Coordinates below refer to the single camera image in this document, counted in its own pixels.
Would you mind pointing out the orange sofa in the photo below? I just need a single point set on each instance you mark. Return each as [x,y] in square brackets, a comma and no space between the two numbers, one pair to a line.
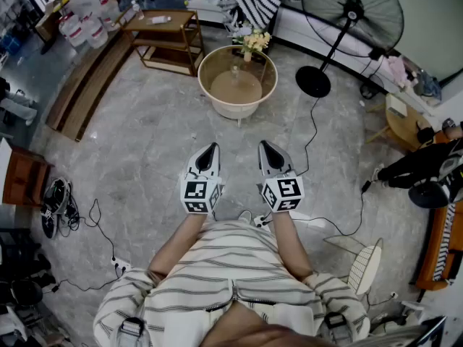
[434,255]

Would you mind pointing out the wooden step platform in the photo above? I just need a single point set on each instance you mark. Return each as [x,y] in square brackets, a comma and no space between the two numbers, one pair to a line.
[83,85]

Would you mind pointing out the wooden shelf cart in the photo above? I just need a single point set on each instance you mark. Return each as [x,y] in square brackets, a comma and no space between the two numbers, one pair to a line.
[159,22]

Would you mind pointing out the person's left forearm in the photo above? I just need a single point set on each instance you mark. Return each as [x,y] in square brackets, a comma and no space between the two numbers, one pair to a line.
[177,244]

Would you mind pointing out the yellow flower bouquet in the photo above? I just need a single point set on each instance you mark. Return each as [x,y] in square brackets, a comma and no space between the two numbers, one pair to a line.
[255,40]

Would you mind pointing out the clear glass bottle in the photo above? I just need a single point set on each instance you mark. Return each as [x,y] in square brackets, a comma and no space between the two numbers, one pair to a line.
[235,74]

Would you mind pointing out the pink vase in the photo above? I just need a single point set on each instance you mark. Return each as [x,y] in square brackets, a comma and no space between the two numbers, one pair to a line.
[247,56]

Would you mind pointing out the standing clear water bottle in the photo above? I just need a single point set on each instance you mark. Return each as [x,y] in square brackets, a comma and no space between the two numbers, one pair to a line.
[137,10]

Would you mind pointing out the lying clear plastic bottle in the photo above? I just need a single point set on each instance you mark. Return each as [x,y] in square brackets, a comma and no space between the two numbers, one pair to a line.
[159,20]

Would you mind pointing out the round glass-top side table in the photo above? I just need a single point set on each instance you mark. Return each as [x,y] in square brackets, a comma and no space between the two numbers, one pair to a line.
[217,101]

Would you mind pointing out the black standing fan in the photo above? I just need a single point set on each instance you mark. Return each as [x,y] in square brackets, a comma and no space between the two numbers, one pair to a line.
[352,13]

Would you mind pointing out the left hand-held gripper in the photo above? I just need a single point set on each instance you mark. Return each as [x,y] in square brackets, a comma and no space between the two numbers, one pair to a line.
[197,193]

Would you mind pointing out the round wooden side table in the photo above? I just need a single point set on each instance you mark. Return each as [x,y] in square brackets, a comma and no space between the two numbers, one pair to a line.
[405,128]

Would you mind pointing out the person's right white shoe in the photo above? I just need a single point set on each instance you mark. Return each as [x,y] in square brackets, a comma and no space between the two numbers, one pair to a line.
[245,216]

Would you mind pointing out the white flat box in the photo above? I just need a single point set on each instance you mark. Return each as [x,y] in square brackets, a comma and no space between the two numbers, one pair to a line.
[396,106]

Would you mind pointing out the brown wooden cabinet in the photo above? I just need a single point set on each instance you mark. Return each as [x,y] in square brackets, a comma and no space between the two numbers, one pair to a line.
[25,179]

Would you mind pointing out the small black device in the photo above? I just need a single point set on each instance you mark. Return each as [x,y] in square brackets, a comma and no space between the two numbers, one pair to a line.
[425,134]

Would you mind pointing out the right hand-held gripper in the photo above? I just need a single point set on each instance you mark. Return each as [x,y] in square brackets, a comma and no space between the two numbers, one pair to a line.
[285,192]

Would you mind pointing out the white power strip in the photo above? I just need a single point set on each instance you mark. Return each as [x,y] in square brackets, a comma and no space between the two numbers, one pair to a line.
[121,264]
[261,220]

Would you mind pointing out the pink cloth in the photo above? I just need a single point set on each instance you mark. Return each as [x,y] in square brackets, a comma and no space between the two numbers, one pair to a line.
[399,71]

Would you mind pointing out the striped white shirt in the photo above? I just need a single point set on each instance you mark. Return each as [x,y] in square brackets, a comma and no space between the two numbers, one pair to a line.
[224,266]

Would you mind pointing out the person's right forearm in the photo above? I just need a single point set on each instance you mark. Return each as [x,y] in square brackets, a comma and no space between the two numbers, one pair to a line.
[289,244]

